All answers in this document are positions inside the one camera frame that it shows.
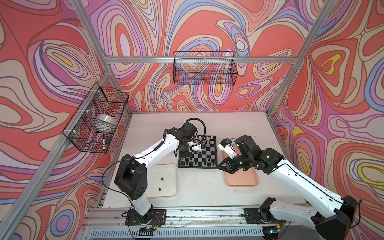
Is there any white plastic tray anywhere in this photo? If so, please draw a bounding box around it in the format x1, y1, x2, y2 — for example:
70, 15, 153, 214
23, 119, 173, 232
146, 164, 178, 199

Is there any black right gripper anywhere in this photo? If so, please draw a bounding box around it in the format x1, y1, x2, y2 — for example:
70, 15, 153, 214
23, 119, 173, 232
216, 153, 253, 175

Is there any black wire basket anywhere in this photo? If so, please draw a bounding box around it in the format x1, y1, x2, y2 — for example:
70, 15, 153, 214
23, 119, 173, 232
63, 83, 130, 154
173, 50, 238, 86

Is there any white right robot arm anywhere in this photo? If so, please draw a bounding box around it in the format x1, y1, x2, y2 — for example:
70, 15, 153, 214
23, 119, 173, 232
218, 135, 361, 240

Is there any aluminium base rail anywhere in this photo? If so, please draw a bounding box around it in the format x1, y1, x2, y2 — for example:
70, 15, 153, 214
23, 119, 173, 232
83, 203, 303, 227

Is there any pink plastic tray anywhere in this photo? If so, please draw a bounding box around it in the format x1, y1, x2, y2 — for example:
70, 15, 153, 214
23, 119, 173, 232
225, 168, 259, 187

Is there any silver tape roll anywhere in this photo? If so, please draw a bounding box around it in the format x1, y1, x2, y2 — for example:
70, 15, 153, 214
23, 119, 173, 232
96, 114, 117, 126

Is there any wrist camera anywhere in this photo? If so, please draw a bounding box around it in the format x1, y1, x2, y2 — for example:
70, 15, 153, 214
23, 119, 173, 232
189, 142, 207, 153
218, 139, 239, 159

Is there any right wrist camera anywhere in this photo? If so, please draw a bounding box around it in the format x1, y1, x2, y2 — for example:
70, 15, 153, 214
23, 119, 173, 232
218, 139, 239, 159

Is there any black wire basket left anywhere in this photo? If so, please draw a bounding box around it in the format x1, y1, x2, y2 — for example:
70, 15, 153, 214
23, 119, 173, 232
63, 83, 130, 154

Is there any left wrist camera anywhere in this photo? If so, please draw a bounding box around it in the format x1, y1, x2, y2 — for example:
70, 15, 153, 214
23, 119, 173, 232
189, 142, 207, 153

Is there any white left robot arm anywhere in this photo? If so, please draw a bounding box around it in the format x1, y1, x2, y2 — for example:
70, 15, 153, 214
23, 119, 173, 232
114, 118, 201, 225

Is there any black and grey chessboard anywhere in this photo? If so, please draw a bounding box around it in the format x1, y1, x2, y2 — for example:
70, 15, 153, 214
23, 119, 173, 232
178, 135, 218, 169

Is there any black wire basket back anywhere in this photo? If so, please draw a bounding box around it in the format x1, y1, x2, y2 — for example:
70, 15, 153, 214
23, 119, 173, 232
173, 50, 238, 86

